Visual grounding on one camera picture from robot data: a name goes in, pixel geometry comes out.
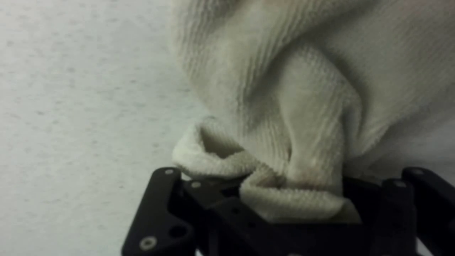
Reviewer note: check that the beige cloth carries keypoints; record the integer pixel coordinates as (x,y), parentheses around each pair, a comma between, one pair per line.
(293,93)

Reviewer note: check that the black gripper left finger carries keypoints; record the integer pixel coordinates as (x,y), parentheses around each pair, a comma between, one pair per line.
(180,221)

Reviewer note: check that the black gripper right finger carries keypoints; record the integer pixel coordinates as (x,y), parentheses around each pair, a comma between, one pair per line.
(403,221)

